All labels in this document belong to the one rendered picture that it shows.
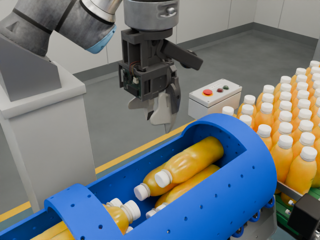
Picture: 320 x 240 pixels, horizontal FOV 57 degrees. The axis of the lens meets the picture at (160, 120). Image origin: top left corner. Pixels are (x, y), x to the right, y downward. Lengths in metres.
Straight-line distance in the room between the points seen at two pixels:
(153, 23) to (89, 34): 0.72
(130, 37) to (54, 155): 0.93
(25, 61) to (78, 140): 0.42
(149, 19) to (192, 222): 0.37
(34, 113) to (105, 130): 1.68
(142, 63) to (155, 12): 0.09
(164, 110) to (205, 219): 0.23
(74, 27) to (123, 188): 0.64
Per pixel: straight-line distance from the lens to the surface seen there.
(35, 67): 1.17
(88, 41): 1.18
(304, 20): 5.33
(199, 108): 1.12
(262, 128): 0.97
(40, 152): 1.31
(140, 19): 0.47
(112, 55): 3.84
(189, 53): 0.56
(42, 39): 1.20
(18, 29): 1.18
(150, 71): 0.50
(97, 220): 0.53
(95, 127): 2.89
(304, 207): 0.92
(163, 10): 0.47
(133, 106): 0.60
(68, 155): 1.38
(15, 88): 1.18
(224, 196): 0.63
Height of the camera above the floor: 1.64
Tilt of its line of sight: 34 degrees down
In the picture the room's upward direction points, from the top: straight up
